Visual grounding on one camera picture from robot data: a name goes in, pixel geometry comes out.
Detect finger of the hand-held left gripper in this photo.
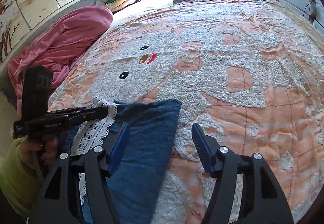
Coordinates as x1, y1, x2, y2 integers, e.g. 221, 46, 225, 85
48, 107, 86, 116
63, 107, 108, 124

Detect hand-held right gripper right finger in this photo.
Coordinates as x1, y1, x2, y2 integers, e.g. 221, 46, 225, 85
191, 123, 294, 224

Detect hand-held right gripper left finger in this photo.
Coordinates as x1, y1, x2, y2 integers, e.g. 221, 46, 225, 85
27, 122, 131, 224

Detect blue pants with lace trim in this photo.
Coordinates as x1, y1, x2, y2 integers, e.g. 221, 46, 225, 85
59, 99, 183, 224

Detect person's left forearm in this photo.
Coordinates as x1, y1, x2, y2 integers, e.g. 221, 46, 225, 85
0, 138, 43, 217

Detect person's left hand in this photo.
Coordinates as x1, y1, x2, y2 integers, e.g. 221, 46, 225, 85
13, 135, 59, 171

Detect pink blanket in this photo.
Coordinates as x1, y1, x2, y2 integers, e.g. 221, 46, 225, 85
7, 6, 113, 110

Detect peach printed bed blanket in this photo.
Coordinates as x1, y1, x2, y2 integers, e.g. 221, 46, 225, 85
48, 0, 324, 224

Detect white bed sheet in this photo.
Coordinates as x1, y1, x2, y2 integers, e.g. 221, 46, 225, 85
111, 0, 193, 22

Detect black cable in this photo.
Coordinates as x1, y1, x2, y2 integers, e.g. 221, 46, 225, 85
302, 0, 317, 18

